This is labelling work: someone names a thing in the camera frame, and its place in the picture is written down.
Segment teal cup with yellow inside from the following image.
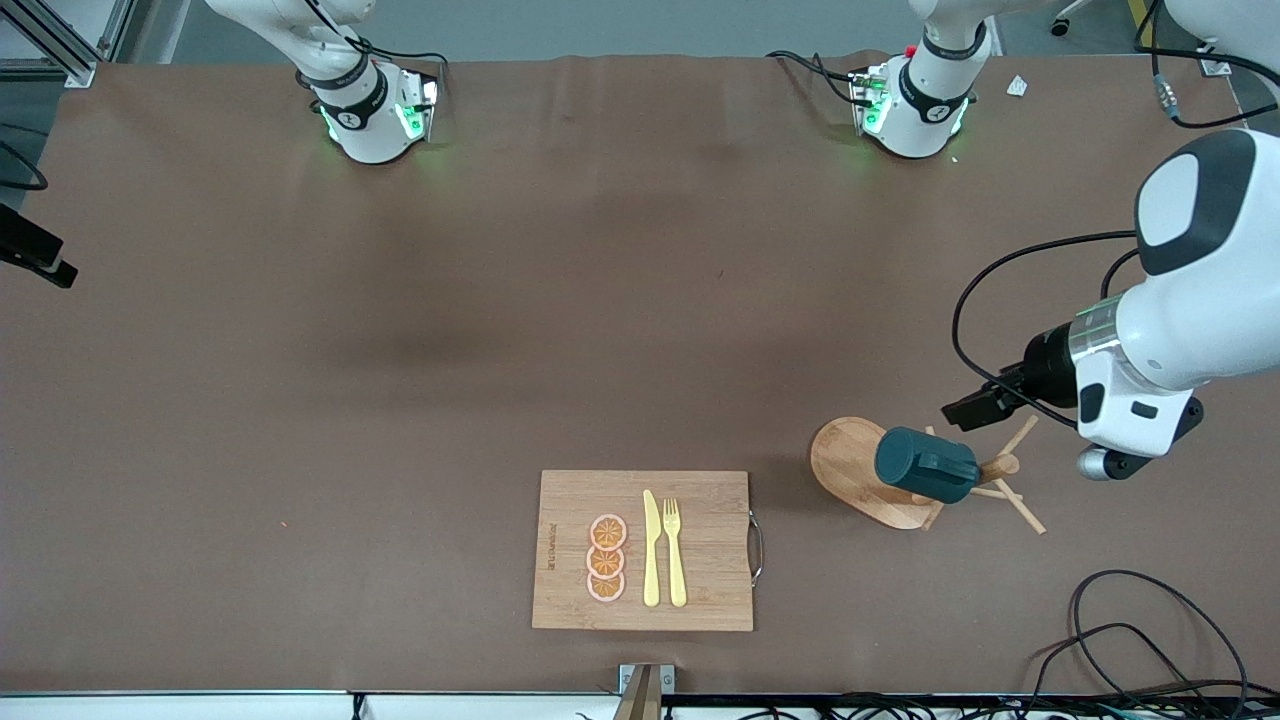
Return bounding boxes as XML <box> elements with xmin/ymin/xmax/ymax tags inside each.
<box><xmin>874</xmin><ymin>427</ymin><xmax>981</xmax><ymax>504</ymax></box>

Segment wooden mug rack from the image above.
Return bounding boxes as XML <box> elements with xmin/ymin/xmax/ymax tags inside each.
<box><xmin>809</xmin><ymin>414</ymin><xmax>1047</xmax><ymax>536</ymax></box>

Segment bamboo cutting board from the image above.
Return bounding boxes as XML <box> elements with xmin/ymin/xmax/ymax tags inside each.
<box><xmin>532</xmin><ymin>470</ymin><xmax>766</xmax><ymax>632</ymax></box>

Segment yellow plastic fork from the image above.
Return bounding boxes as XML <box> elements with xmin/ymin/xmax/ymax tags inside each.
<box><xmin>663</xmin><ymin>498</ymin><xmax>689</xmax><ymax>609</ymax></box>

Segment yellow plastic knife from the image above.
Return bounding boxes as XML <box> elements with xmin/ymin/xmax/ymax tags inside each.
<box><xmin>642</xmin><ymin>489</ymin><xmax>662</xmax><ymax>608</ymax></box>

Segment black thin cable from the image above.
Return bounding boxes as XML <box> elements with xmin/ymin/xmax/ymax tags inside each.
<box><xmin>0</xmin><ymin>125</ymin><xmax>49</xmax><ymax>191</ymax></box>

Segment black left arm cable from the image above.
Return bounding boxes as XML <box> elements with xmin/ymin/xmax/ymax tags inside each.
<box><xmin>950</xmin><ymin>0</ymin><xmax>1280</xmax><ymax>431</ymax></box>

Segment black looped cable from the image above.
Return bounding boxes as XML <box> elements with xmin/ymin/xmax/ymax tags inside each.
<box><xmin>1030</xmin><ymin>570</ymin><xmax>1251</xmax><ymax>706</ymax></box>

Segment black cable bundle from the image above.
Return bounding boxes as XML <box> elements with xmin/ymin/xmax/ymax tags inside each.
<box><xmin>660</xmin><ymin>692</ymin><xmax>1280</xmax><ymax>720</ymax></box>

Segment black left base cables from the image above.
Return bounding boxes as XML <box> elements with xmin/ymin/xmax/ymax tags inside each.
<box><xmin>768</xmin><ymin>50</ymin><xmax>863</xmax><ymax>106</ymax></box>

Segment black right base cable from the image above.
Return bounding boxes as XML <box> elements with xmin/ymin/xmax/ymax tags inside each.
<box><xmin>360</xmin><ymin>38</ymin><xmax>449</xmax><ymax>73</ymax></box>

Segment aluminium camera mount post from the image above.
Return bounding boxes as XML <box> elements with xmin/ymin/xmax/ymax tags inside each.
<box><xmin>615</xmin><ymin>663</ymin><xmax>676</xmax><ymax>720</ymax></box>

